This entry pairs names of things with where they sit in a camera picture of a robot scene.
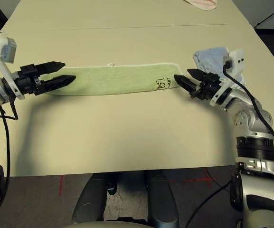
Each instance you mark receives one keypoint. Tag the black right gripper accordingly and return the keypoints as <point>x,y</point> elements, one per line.
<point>209,86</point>

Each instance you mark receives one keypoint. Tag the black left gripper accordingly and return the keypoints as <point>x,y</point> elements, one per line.
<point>28,82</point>

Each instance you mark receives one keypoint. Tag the green towel with swan print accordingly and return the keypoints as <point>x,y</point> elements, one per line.
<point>115,79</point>

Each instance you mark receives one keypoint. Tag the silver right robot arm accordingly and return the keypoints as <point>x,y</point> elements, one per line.
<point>250,123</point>

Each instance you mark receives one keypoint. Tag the folded blue towel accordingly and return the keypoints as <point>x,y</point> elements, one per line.
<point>210,59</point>

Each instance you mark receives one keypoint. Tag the pink towel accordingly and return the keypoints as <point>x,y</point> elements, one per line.
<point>203,4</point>

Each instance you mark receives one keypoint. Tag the black tripod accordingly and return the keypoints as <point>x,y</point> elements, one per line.
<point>273,15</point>

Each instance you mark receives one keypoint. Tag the dark right robot leg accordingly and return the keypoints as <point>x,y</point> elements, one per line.
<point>163,202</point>

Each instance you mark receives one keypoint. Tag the dark robot leg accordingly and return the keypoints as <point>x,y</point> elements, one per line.
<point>163,202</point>
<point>89,202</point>

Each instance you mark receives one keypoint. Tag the dark left robot leg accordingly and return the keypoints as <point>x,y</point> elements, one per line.
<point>89,202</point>

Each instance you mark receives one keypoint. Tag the beige robot torso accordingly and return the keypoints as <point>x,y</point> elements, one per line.
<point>108,225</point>

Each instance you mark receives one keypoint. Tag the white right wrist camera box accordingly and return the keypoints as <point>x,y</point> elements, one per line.
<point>236,61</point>

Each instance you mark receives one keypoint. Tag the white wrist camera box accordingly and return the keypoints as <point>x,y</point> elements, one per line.
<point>7,50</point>
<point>236,61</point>

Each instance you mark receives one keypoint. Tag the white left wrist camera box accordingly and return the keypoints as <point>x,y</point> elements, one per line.
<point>7,50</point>

